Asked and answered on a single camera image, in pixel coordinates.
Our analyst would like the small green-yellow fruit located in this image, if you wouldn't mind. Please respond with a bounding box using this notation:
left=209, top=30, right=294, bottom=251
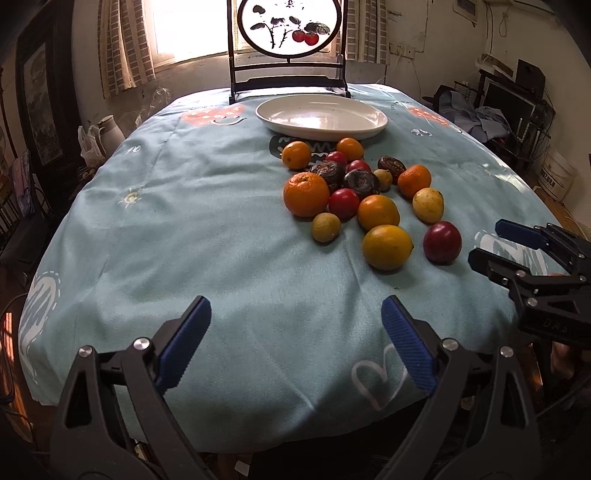
left=311, top=212, right=342, bottom=244

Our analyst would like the person's right hand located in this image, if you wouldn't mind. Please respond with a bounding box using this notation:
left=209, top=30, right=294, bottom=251
left=533, top=341, right=575, bottom=387

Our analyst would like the yellow orange lemon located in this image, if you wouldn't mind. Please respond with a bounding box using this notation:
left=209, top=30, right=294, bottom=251
left=362, top=224, right=414, bottom=272

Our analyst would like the right checked curtain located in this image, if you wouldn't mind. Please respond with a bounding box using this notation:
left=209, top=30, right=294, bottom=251
left=346, top=0, right=389, bottom=65

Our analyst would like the light blue patterned tablecloth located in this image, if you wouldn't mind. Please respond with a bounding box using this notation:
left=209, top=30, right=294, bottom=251
left=18, top=82, right=569, bottom=455

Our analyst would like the black monitor on rack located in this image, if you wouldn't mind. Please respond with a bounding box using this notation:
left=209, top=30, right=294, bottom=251
left=481, top=79, right=536, bottom=137

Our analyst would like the white kettle jug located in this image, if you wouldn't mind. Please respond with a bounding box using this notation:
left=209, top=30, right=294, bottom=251
left=88, top=115, right=125, bottom=159

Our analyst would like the dark red plum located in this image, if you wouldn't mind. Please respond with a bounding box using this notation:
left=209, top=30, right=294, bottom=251
left=423, top=221, right=462, bottom=265

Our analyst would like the dark passion fruit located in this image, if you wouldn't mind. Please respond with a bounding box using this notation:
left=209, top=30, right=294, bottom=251
left=378, top=156, right=407, bottom=184
left=310, top=161, right=346, bottom=193
left=344, top=169, right=380, bottom=200

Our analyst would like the round painted screen on stand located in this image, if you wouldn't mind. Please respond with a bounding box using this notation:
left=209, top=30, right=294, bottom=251
left=225, top=1, right=351, bottom=104

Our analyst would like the large orange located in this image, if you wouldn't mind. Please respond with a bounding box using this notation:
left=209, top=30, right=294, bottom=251
left=283, top=172, right=331, bottom=218

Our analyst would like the white plastic bucket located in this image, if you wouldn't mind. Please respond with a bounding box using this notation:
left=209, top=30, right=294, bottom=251
left=538, top=147, right=577, bottom=202

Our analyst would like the small yellow fruit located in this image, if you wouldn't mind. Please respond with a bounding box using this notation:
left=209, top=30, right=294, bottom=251
left=373, top=169, right=394, bottom=192

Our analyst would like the yellow round fruit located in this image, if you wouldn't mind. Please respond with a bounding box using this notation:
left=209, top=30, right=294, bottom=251
left=412, top=187, right=445, bottom=224

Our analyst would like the white oval plate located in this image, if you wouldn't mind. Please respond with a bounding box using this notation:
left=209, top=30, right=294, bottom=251
left=256, top=94, right=389, bottom=142

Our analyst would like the dark framed picture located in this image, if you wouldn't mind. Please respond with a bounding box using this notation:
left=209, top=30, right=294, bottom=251
left=16, top=25, right=77, bottom=172

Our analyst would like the left checked curtain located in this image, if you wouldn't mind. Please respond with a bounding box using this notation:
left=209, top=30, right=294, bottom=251
left=97, top=0, right=155, bottom=99

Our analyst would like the checked curtain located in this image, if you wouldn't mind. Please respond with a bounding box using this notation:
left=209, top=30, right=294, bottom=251
left=346, top=0, right=389, bottom=65
left=97, top=0, right=155, bottom=99

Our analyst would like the red tomato back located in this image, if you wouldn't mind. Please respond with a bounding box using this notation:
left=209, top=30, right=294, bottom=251
left=325, top=151, right=349, bottom=167

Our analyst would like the pile of blue-grey clothes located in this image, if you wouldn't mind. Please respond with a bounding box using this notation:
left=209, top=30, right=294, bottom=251
left=435, top=89, right=512, bottom=144

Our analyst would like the red tomato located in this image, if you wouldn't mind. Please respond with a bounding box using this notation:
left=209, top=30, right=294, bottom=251
left=346, top=159, right=373, bottom=173
left=325, top=151, right=349, bottom=167
left=328, top=188, right=361, bottom=222

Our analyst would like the red tomato front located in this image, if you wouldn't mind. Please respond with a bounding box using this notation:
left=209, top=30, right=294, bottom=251
left=328, top=188, right=361, bottom=222

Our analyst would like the mandarin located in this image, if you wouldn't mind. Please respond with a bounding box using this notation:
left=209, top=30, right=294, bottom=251
left=397, top=165, right=432, bottom=200

